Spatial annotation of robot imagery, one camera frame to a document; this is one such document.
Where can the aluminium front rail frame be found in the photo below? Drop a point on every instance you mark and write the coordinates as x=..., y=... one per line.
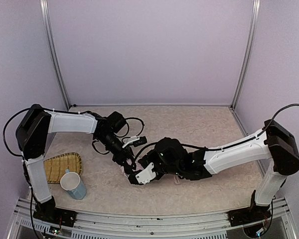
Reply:
x=89, y=225

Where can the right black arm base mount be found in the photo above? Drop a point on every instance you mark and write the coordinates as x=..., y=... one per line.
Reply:
x=250, y=214

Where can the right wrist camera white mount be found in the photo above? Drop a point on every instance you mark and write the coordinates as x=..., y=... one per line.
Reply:
x=143, y=177

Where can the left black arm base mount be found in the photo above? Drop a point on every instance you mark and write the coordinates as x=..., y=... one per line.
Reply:
x=48, y=212

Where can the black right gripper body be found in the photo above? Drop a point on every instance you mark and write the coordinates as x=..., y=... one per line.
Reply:
x=143, y=165

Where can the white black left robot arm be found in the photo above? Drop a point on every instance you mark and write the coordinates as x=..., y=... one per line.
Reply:
x=39, y=122

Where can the right aluminium corner post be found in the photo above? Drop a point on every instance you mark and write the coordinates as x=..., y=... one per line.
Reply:
x=247, y=53

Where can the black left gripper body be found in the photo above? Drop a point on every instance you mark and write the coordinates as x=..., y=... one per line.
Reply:
x=124, y=156

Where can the woven bamboo tray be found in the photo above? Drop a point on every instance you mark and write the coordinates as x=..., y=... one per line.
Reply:
x=56, y=167

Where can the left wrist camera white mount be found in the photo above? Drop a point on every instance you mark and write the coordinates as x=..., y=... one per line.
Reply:
x=134, y=141

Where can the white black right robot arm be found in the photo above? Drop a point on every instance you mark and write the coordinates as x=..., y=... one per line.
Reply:
x=273, y=142

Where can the light blue cup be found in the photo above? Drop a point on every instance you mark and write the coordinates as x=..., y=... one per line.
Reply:
x=73, y=185

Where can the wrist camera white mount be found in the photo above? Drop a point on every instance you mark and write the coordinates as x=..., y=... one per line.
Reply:
x=143, y=177
x=134, y=141

